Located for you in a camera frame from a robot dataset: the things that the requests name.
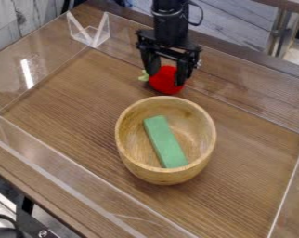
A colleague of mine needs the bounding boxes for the green rectangular block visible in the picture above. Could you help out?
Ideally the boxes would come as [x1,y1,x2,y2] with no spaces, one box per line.
[144,115,188,168]

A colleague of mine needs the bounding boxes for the red plush strawberry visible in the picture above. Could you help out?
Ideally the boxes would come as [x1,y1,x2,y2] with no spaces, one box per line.
[137,65,184,95]

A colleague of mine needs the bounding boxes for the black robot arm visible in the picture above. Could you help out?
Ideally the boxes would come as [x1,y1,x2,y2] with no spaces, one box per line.
[136,0,203,86]

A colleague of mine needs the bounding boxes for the black table leg clamp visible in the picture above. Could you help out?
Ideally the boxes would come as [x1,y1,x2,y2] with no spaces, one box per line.
[16,196,60,238]

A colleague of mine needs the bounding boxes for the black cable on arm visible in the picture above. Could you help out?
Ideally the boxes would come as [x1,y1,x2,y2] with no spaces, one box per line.
[187,0,205,27]

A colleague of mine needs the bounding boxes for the clear acrylic tray wall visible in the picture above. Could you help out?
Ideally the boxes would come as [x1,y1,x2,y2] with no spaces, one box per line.
[0,113,192,238]

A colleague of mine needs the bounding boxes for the wooden bowl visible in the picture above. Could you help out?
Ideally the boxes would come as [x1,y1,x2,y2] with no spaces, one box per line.
[115,96,217,185]

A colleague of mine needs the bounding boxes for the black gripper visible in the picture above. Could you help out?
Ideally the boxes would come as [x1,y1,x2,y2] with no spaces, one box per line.
[136,29,203,86]

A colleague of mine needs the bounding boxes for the metal stool frame background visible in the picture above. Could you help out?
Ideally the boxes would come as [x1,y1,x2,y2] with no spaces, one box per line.
[265,9,299,59]

